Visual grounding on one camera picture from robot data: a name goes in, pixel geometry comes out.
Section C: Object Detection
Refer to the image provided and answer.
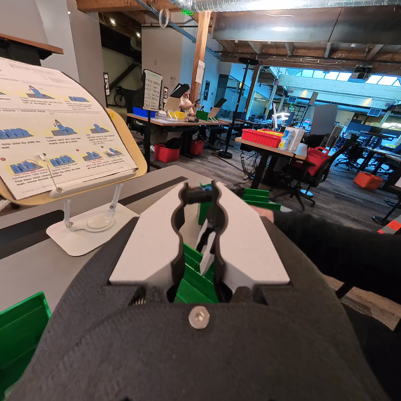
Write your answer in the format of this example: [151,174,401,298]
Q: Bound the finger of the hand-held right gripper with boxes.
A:
[196,219,220,277]

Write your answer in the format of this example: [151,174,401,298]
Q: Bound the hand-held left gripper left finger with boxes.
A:
[108,182,190,303]

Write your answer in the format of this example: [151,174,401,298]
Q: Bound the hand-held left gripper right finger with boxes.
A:
[211,180,291,303]

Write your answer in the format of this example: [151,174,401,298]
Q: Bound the person's right forearm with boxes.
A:
[272,209,401,305]

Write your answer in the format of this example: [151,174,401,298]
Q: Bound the person's right hand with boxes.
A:
[251,207,276,224]

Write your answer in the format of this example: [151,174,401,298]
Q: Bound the long wooden desk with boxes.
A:
[126,111,231,171]

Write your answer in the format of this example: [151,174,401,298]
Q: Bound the black office chair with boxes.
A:
[270,135,358,212]

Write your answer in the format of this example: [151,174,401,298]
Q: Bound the wooden table black legs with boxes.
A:
[234,137,308,190]

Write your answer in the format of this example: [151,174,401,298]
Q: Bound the red plastic tray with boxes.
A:
[241,128,284,148]

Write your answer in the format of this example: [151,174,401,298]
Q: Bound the black floor lamp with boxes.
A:
[217,57,260,159]

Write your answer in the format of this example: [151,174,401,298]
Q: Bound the red bag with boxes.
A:
[305,146,330,176]

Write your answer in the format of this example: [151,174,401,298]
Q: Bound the white carton box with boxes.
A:
[283,126,305,152]

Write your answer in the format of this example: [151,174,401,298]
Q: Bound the handwritten paper board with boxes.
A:
[142,69,163,112]

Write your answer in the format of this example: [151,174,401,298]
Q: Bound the bicycle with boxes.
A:
[113,86,128,109]

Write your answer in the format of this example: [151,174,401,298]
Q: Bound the orange plastic bin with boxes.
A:
[353,171,383,190]

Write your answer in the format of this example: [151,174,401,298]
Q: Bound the orange traffic cone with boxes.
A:
[377,219,401,235]

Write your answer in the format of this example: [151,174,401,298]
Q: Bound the printed instruction sheet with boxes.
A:
[0,58,139,201]

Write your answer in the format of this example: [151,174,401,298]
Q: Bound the raised wooden desktop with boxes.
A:
[0,33,64,62]

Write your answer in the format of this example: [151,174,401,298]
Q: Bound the coiled black cable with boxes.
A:
[240,150,252,181]

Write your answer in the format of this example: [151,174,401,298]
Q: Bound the wooden post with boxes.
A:
[189,11,212,104]

